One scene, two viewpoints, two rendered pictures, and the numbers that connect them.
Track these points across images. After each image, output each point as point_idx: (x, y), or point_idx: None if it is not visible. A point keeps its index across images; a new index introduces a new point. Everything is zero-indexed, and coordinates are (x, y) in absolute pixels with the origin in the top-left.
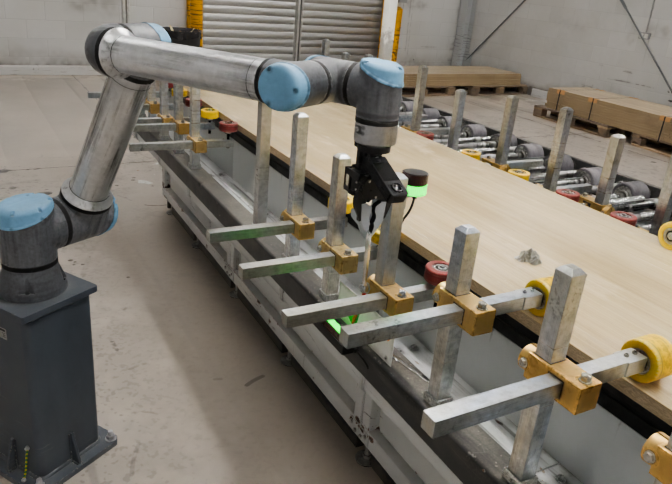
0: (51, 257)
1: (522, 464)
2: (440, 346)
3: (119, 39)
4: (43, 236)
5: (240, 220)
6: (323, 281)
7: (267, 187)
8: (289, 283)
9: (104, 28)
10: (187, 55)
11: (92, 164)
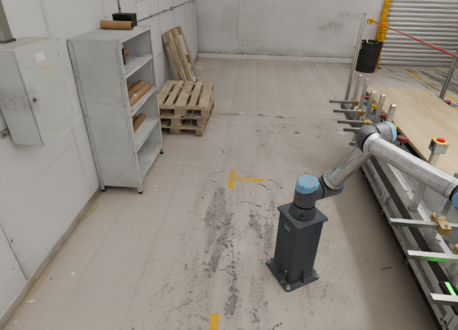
0: (313, 204)
1: None
2: None
3: (375, 140)
4: (313, 197)
5: (401, 200)
6: (450, 264)
7: (423, 192)
8: (426, 251)
9: (368, 133)
10: (411, 163)
11: (341, 172)
